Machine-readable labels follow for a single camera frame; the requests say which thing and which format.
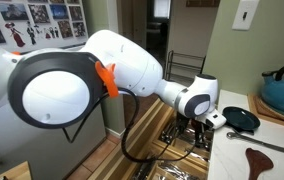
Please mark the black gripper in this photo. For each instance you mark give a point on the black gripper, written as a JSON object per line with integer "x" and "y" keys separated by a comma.
{"x": 192, "y": 127}

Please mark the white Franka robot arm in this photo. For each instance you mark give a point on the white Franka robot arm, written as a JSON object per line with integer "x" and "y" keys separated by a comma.
{"x": 132, "y": 66}

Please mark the light wooden kitchen drawer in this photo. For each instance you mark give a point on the light wooden kitchen drawer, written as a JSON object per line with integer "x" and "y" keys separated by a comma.
{"x": 147, "y": 125}

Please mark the small wooden cutlery tray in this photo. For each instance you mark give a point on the small wooden cutlery tray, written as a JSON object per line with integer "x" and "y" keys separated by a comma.
{"x": 195, "y": 163}

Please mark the dark teal round dish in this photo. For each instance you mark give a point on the dark teal round dish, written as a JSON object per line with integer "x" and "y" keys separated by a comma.
{"x": 241, "y": 118}

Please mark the brown wooden spatula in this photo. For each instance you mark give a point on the brown wooden spatula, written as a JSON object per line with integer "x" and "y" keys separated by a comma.
{"x": 258, "y": 163}

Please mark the long silver metal utensil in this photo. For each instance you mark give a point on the long silver metal utensil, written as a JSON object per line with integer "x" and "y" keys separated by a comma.
{"x": 265, "y": 144}

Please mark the wooden trivet board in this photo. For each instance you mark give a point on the wooden trivet board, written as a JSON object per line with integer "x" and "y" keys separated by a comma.
{"x": 258, "y": 110}

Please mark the bright hallway window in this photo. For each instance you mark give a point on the bright hallway window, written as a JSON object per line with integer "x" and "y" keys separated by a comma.
{"x": 162, "y": 8}

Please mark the white refrigerator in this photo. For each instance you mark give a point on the white refrigerator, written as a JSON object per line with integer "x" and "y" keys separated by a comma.
{"x": 32, "y": 146}

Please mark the small dark figure magnet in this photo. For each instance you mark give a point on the small dark figure magnet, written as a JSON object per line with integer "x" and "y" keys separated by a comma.
{"x": 55, "y": 32}

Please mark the small red figure magnet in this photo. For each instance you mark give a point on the small red figure magnet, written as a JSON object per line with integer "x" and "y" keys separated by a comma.
{"x": 47, "y": 34}

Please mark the light wooden box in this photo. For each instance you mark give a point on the light wooden box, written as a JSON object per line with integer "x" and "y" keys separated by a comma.
{"x": 15, "y": 171}

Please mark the blue toned photo print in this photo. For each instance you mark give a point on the blue toned photo print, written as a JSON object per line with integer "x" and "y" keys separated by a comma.
{"x": 59, "y": 11}

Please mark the black suit figure magnet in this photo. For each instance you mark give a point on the black suit figure magnet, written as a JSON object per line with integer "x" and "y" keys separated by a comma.
{"x": 32, "y": 33}

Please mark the red dress lady magnet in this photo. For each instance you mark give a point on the red dress lady magnet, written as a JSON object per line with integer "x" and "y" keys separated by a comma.
{"x": 17, "y": 38}

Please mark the landscape photo print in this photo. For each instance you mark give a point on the landscape photo print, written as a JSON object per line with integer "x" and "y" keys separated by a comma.
{"x": 12, "y": 11}

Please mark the white wall outlet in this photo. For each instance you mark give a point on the white wall outlet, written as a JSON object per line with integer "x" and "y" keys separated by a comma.
{"x": 245, "y": 15}

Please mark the wooden wall coat rack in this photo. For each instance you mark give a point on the wooden wall coat rack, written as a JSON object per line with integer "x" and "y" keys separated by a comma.
{"x": 202, "y": 2}

